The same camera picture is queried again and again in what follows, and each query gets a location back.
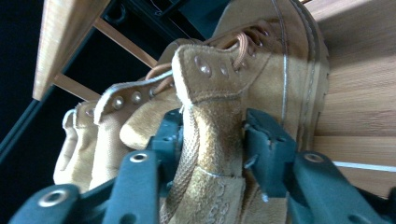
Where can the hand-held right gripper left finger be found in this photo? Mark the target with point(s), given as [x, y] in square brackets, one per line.
[166, 146]

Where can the three-tier wooden shoe rack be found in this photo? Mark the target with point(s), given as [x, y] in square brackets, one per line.
[358, 93]

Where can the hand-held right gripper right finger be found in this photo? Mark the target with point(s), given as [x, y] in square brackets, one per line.
[271, 155]

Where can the tan suede boot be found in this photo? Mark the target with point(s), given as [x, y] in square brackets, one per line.
[70, 155]
[218, 140]

